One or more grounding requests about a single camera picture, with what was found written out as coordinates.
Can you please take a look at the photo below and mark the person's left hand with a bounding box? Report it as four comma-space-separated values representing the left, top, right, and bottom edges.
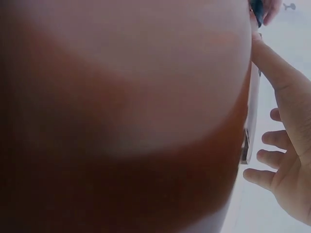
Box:
260, 0, 283, 27

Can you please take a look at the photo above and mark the person's right hand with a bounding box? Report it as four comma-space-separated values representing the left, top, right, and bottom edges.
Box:
242, 32, 311, 228

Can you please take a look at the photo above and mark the small dark object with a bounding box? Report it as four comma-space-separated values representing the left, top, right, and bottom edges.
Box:
250, 0, 264, 28

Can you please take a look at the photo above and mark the white object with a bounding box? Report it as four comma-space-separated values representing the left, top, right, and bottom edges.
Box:
240, 23, 262, 166

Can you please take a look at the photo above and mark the reddish brown rounded object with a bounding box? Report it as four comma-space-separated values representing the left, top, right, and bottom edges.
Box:
0, 0, 255, 233

